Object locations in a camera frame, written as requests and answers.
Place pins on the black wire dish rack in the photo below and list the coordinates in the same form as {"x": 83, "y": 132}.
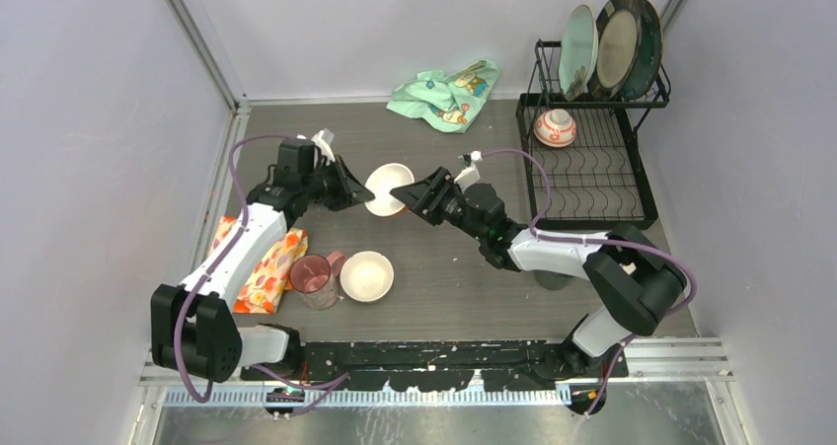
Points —
{"x": 599, "y": 180}

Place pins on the pink glass mug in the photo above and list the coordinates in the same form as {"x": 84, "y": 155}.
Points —
{"x": 317, "y": 279}

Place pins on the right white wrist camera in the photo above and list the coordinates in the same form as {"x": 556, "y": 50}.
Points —
{"x": 470, "y": 173}

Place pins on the black rimmed cream plate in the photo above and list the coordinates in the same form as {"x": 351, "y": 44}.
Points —
{"x": 620, "y": 34}

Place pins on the mint green flower plate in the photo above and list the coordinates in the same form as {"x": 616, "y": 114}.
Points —
{"x": 579, "y": 44}

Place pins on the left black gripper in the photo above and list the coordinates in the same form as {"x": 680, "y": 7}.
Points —
{"x": 351, "y": 190}

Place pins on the white ceramic bowl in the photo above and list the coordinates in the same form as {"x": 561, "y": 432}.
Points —
{"x": 367, "y": 277}

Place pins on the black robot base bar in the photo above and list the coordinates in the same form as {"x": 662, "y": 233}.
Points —
{"x": 437, "y": 366}

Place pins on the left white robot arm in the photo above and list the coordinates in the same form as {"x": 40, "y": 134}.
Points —
{"x": 193, "y": 331}

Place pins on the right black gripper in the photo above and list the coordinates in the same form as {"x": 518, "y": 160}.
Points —
{"x": 420, "y": 194}

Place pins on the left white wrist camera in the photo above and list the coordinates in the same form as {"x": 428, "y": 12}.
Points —
{"x": 317, "y": 149}

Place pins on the mint green cartoon cloth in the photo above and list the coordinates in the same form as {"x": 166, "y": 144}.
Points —
{"x": 448, "y": 103}

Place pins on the white bowl orange outside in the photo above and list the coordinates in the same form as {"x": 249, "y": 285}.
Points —
{"x": 381, "y": 182}

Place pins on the orange coral pattern bowl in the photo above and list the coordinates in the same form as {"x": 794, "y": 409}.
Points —
{"x": 555, "y": 128}

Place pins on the dark blue floral plate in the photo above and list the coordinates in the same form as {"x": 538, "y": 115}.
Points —
{"x": 649, "y": 55}

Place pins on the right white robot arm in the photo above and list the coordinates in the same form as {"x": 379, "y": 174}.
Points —
{"x": 637, "y": 283}

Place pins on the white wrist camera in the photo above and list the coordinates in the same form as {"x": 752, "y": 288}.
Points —
{"x": 317, "y": 149}
{"x": 470, "y": 173}

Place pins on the dark green mug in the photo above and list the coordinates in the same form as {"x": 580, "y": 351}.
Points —
{"x": 551, "y": 280}

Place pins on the orange floral cloth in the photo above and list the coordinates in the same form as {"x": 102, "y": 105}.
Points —
{"x": 263, "y": 281}

